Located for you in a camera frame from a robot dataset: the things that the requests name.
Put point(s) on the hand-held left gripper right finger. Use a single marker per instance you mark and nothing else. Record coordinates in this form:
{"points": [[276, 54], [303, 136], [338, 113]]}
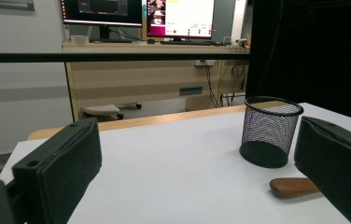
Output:
{"points": [[338, 165]]}

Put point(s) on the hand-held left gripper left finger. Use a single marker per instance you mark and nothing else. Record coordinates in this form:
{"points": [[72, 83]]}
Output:
{"points": [[61, 168]]}

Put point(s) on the brown wooden hairbrush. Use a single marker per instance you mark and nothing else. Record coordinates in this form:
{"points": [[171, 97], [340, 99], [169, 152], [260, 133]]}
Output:
{"points": [[292, 187]]}

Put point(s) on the black mesh pen holder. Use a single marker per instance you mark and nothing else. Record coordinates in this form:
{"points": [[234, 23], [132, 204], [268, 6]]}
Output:
{"points": [[267, 137]]}

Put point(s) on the white wheeled chair base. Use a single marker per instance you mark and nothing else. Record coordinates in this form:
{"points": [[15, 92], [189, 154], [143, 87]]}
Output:
{"points": [[102, 109]]}

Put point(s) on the light wooden office desk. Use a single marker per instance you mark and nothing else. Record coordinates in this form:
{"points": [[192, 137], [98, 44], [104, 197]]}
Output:
{"points": [[127, 81]]}

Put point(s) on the black curtain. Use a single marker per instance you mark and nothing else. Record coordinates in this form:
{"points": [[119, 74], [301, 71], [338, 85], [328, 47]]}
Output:
{"points": [[320, 53]]}

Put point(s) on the dark screen computer monitor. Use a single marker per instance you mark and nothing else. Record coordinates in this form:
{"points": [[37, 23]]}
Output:
{"points": [[102, 11]]}

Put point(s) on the black keyboard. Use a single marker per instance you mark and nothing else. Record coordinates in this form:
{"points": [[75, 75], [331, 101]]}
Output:
{"points": [[184, 43]]}

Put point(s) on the bright screen computer monitor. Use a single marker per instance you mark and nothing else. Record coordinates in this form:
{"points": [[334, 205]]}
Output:
{"points": [[189, 17]]}

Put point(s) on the black horizontal frame bar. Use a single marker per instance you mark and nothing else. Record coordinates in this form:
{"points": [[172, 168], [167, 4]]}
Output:
{"points": [[102, 57]]}

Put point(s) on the white wall socket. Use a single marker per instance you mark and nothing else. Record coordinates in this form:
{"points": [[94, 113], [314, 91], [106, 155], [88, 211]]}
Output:
{"points": [[204, 63]]}

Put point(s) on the grey framed wall board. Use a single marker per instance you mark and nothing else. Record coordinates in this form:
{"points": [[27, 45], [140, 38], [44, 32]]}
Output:
{"points": [[5, 4]]}

